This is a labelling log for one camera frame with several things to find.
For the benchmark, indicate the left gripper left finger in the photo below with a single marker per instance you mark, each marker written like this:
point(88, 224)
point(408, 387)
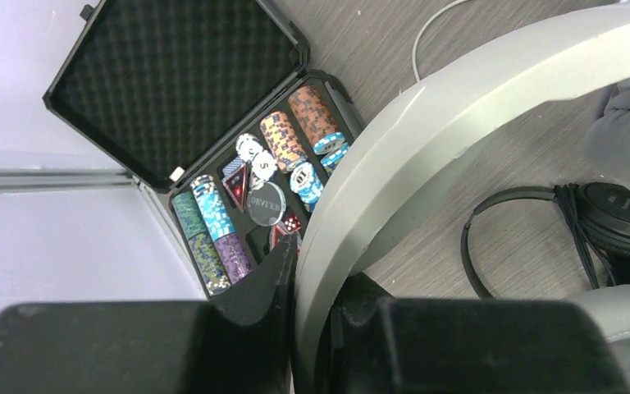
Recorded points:
point(236, 342)

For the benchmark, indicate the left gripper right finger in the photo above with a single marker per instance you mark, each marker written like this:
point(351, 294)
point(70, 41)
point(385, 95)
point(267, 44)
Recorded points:
point(376, 343)

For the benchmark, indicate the white headphones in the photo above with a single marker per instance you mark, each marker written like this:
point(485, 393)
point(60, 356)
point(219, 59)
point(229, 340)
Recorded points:
point(419, 137)

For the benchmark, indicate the black wired headphones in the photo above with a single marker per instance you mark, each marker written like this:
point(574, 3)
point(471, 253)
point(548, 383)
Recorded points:
point(597, 215)

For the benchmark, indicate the black poker chip case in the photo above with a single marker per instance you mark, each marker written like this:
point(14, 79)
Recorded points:
point(167, 88)

